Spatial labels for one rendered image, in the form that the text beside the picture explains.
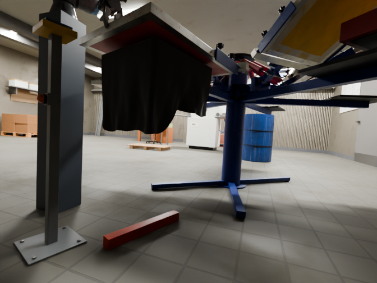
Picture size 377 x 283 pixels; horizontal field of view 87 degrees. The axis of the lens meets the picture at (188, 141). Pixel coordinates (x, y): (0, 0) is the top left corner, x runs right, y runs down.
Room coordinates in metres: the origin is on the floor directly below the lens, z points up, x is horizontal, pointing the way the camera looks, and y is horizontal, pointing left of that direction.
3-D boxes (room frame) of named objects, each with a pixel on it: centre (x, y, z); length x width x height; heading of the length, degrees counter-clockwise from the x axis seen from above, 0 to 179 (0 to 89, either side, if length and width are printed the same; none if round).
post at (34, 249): (0.88, 0.60, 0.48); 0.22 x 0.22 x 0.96; 53
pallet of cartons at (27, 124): (7.06, 5.78, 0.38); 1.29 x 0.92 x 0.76; 71
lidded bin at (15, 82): (7.23, 6.24, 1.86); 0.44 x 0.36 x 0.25; 161
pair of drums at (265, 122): (4.60, -1.46, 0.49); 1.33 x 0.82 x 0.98; 166
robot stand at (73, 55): (1.29, 0.83, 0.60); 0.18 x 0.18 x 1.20; 71
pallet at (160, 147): (5.32, 1.01, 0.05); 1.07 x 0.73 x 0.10; 74
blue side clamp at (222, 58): (1.28, -0.20, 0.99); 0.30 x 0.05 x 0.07; 143
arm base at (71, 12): (1.29, 0.83, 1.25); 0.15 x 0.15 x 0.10
